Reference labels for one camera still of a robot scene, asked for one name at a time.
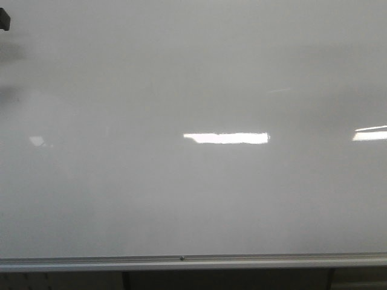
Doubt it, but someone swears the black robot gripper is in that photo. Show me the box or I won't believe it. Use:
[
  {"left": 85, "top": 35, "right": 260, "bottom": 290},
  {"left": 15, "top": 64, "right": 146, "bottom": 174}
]
[{"left": 0, "top": 8, "right": 10, "bottom": 31}]

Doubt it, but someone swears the aluminium marker tray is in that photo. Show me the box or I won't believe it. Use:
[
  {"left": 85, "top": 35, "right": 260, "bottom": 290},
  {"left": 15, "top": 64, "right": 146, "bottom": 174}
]
[{"left": 1, "top": 253, "right": 386, "bottom": 272}]

